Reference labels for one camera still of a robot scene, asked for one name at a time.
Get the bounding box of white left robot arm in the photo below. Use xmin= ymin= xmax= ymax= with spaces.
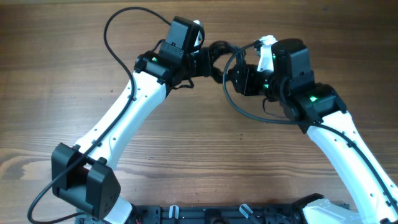
xmin=51 ymin=16 xmax=205 ymax=223

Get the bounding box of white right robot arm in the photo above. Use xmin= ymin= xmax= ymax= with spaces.
xmin=223 ymin=35 xmax=397 ymax=223

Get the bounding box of black cable bundle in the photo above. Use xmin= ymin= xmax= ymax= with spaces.
xmin=208 ymin=40 xmax=249 ymax=84

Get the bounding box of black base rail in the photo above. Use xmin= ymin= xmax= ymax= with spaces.
xmin=129 ymin=203 xmax=305 ymax=224

